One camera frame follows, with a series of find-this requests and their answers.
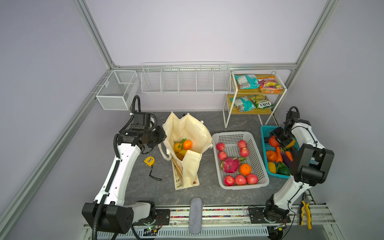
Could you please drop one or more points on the red apple centre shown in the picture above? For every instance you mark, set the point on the red apple centre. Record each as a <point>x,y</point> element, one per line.
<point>244,152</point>

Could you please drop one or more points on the white two-tier wooden shelf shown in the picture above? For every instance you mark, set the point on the white two-tier wooden shelf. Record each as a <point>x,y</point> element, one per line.
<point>254,94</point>

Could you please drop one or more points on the red tomato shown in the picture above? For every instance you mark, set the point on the red tomato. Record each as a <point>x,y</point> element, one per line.
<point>273,142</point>

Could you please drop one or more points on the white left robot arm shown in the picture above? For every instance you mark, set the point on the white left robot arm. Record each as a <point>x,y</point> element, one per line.
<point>108,212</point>

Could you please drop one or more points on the yellow bell pepper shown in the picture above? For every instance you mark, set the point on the yellow bell pepper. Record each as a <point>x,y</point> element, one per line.
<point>272,167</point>

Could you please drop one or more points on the green bell pepper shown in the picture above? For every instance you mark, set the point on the green bell pepper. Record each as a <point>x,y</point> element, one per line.
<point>282,169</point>

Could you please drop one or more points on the grey padded cylinder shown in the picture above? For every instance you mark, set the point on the grey padded cylinder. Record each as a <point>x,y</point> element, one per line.
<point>196,216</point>

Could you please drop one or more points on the green Fox's candy bag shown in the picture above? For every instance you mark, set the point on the green Fox's candy bag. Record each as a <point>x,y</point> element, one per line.
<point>261,102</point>

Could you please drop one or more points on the red apple front middle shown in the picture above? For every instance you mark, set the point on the red apple front middle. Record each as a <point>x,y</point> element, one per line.
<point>240,180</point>

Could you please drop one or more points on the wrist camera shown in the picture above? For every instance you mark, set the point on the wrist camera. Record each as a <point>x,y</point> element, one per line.
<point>143,121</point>
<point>291,117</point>

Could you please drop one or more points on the white wire cube basket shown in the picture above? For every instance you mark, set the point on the white wire cube basket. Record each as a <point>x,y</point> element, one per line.
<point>118,90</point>

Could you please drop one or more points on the red apple front left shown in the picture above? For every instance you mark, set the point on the red apple front left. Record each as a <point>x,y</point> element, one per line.
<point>229,181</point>

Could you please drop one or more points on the yellow black pliers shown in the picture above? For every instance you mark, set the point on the yellow black pliers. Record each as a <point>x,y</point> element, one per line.
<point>305,214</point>

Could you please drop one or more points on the purple eggplant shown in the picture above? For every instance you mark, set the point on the purple eggplant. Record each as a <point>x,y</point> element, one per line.
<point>286,159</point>

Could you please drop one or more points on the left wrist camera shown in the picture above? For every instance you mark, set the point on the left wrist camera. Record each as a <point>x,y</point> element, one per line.
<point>143,121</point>

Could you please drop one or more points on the orange bell pepper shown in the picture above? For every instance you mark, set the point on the orange bell pepper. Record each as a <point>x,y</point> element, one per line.
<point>271,156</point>

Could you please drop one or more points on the teal plastic basket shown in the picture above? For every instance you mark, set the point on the teal plastic basket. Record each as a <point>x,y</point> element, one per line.
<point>265,132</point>

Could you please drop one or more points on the yellow mango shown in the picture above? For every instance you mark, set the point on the yellow mango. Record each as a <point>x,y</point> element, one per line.
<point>291,144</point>

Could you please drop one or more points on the pink dragon fruit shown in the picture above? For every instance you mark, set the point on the pink dragon fruit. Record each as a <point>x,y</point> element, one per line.
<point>231,165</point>

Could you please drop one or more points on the red apple back right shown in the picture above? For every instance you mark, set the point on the red apple back right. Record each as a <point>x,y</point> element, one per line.
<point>242,144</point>

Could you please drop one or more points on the white wire wall rack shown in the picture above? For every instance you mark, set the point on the white wire wall rack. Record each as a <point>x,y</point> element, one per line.
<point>186,78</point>

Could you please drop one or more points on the cream floral tote bag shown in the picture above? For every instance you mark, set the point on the cream floral tote bag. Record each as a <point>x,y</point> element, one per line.
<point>187,139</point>

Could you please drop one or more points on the small orange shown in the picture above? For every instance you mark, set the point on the small orange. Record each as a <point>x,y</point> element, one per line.
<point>187,144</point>

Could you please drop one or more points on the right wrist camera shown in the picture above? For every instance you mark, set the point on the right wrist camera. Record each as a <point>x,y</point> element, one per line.
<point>291,117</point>

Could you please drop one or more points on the red apple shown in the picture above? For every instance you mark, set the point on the red apple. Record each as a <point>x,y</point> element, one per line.
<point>229,181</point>
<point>252,179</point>
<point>244,152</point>
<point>220,147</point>
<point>222,156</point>
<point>240,180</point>
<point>242,144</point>

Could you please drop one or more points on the teal snack bag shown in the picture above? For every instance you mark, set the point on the teal snack bag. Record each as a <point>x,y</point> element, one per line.
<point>243,104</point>
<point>247,82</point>

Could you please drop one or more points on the orange carrot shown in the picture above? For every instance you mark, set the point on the orange carrot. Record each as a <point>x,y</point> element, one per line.
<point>279,155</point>
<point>289,155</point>

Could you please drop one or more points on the red apple front right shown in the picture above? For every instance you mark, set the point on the red apple front right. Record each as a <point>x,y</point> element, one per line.
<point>252,179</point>

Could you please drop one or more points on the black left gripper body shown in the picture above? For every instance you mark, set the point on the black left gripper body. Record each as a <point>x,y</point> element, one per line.
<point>156,136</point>

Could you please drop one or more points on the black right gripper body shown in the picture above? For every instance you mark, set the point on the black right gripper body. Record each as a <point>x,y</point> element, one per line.
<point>284,139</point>

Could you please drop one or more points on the red apple middle left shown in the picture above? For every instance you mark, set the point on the red apple middle left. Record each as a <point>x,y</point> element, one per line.
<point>222,156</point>

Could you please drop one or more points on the white plastic basket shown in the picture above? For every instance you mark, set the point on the white plastic basket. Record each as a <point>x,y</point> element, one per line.
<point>230,140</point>

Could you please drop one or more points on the yellow lemon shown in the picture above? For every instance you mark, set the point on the yellow lemon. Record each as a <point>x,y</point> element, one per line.
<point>183,152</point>

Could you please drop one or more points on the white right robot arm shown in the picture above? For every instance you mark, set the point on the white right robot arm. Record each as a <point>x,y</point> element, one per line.
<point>279,204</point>

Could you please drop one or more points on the yellow tape measure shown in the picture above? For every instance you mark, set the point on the yellow tape measure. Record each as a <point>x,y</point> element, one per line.
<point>150,161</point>

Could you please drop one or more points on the red apple back left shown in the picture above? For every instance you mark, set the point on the red apple back left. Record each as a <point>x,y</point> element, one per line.
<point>220,147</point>

